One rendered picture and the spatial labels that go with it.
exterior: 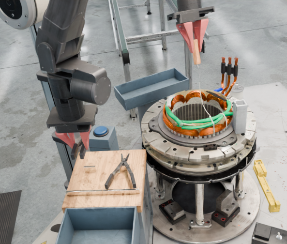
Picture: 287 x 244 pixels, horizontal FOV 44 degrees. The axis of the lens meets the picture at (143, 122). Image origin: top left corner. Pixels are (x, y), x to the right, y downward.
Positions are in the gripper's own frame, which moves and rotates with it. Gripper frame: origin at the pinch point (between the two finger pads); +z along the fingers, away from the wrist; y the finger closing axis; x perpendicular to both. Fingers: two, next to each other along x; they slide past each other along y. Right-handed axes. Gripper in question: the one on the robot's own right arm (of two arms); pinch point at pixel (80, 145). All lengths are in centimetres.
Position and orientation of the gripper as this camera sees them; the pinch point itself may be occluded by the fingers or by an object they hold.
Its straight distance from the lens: 84.2
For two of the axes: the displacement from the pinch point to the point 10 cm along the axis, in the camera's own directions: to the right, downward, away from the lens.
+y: 10.0, -0.5, -0.9
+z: 0.9, 8.0, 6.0
